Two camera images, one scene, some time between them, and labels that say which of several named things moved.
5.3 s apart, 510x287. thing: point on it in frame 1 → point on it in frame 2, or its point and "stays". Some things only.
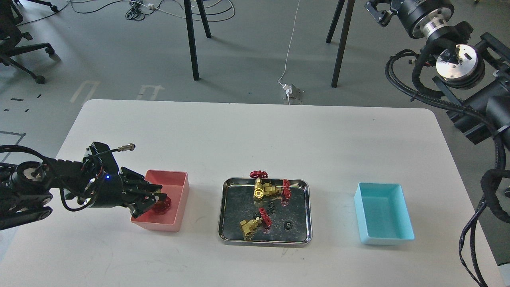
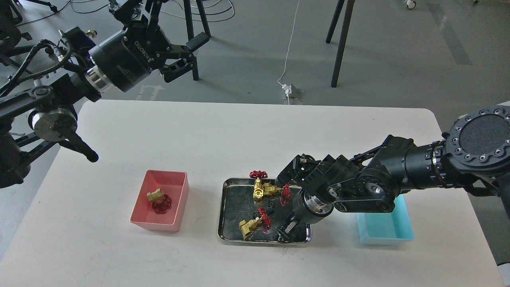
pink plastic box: (175, 185) stays
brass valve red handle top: (259, 191) stays
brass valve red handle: (162, 207) stays
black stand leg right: (342, 44) stays
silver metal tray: (265, 212) stays
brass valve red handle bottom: (249, 227) stays
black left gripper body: (104, 189) → (120, 63)
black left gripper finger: (139, 203) → (171, 71)
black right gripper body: (417, 16) → (310, 205)
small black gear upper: (271, 209) stays
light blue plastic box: (382, 213) stays
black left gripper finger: (131, 180) → (124, 10)
